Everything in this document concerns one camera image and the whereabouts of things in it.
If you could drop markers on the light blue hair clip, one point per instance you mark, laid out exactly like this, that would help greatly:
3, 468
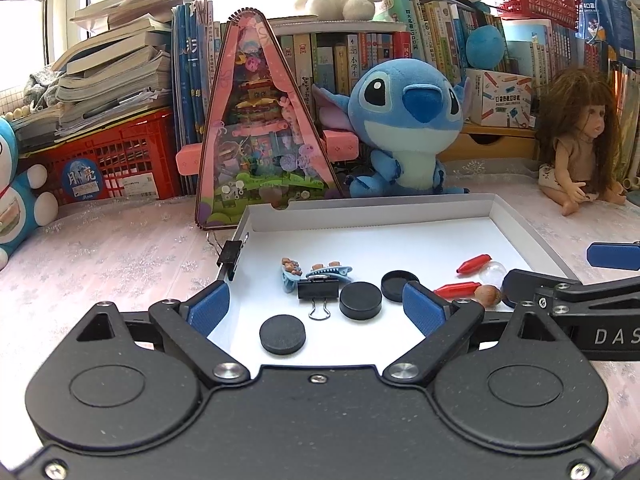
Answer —
330, 272

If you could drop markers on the brown hazelnut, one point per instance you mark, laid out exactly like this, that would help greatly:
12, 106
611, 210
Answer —
487, 296

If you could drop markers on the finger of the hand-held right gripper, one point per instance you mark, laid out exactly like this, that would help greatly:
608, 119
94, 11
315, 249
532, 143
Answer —
615, 255
520, 287

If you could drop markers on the wooden drawer unit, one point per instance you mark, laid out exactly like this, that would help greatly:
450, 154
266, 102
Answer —
490, 142

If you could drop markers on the pink triangular toy case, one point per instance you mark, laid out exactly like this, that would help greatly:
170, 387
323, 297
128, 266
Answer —
250, 135

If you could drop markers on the row of shelved books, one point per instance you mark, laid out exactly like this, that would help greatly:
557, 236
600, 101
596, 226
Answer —
350, 55

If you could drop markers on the black binder clip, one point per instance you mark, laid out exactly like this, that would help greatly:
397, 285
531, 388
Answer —
317, 291
230, 257

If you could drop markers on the white printed carton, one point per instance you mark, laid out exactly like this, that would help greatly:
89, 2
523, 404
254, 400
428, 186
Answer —
500, 97

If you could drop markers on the pink snowflake tablecloth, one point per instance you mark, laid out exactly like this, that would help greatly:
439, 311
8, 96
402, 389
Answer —
125, 260

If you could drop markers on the colourful picture books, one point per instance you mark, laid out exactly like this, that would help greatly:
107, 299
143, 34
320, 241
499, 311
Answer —
627, 110

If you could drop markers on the blue ball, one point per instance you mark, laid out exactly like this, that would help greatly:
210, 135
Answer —
485, 45

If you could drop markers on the white cardboard box tray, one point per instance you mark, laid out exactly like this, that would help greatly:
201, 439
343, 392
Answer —
350, 245

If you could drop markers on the clear plastic dome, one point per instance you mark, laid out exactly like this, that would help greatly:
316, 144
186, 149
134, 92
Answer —
492, 274

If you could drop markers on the pile of worn books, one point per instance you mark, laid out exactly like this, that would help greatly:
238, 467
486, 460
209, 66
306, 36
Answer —
110, 70

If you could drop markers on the blue paper bag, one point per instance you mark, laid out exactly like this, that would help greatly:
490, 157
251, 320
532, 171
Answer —
600, 15

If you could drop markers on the blue hair clip with bears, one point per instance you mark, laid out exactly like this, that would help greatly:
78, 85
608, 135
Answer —
290, 275

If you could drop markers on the thin blue books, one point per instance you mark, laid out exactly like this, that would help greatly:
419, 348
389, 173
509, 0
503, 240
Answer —
187, 85

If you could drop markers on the red plastic basket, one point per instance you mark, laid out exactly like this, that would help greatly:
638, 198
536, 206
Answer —
125, 155

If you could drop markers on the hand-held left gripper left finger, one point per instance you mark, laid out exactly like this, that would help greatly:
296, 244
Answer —
210, 305

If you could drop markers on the small black round lid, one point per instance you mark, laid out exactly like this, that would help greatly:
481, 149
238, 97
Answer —
395, 282
360, 300
282, 335

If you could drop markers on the blue alien plush toy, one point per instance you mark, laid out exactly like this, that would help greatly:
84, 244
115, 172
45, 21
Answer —
400, 135

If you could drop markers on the brown haired doll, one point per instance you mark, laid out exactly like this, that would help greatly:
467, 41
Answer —
575, 150

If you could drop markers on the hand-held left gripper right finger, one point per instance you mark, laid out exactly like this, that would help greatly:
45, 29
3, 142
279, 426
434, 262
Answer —
425, 310

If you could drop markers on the red plastic crayon toy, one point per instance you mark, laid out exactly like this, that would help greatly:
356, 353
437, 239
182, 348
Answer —
472, 264
457, 289

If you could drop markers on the blue cat plush toy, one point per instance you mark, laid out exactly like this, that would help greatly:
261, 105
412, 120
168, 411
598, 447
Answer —
20, 200

